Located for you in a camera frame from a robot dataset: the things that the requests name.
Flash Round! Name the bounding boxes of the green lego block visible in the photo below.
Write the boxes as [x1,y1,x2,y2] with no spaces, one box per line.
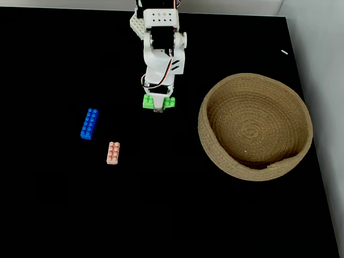
[142,94,176,110]

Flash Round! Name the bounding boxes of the pink lego block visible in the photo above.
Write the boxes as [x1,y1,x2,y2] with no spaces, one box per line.
[106,141,121,165]

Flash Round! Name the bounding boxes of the blue lego block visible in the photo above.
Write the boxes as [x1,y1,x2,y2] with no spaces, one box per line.
[80,108,99,140]

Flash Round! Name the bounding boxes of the red black white servo cable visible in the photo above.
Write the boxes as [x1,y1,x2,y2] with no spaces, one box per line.
[140,49,174,90]

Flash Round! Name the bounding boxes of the woven rope basket tray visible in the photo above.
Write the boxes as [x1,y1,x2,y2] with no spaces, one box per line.
[197,73,314,182]

